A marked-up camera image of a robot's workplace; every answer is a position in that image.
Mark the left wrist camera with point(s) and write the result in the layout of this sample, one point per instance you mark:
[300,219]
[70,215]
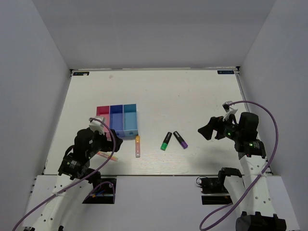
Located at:
[96,124]

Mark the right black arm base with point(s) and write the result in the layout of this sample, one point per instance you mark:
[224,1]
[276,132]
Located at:
[212,192]

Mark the right blue corner label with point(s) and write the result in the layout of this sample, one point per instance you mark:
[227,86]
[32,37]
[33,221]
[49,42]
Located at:
[225,72]

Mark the dark blue container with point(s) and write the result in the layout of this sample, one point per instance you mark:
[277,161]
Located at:
[116,120]

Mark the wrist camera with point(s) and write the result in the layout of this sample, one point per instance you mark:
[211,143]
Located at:
[230,109]
[96,124]

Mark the orange capped highlighter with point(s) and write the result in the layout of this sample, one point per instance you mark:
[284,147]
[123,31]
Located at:
[137,147]

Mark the purple capped black highlighter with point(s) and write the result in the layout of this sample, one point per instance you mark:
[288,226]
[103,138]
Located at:
[180,139]

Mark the left blue corner label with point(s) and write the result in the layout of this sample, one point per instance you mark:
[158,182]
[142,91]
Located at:
[81,73]

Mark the yellow pink highlighter pen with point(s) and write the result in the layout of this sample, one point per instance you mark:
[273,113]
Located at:
[107,155]

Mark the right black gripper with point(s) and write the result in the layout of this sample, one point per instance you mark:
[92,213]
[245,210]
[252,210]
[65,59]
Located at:
[214,123]

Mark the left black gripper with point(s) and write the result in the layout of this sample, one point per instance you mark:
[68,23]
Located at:
[109,145]

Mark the green capped black highlighter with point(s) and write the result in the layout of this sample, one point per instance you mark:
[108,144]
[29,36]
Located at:
[166,141]

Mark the blue corner label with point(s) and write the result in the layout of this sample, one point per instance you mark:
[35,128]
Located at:
[225,72]
[81,73]

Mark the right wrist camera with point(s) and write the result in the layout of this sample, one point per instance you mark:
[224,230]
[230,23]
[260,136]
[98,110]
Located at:
[230,109]

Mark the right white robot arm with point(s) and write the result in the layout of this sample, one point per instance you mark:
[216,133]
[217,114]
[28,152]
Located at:
[248,188]

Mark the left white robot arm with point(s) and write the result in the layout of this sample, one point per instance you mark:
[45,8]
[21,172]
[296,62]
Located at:
[75,178]

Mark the light blue container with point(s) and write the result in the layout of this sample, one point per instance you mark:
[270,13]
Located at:
[130,120]

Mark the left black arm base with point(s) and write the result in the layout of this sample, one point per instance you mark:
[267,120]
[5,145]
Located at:
[103,192]

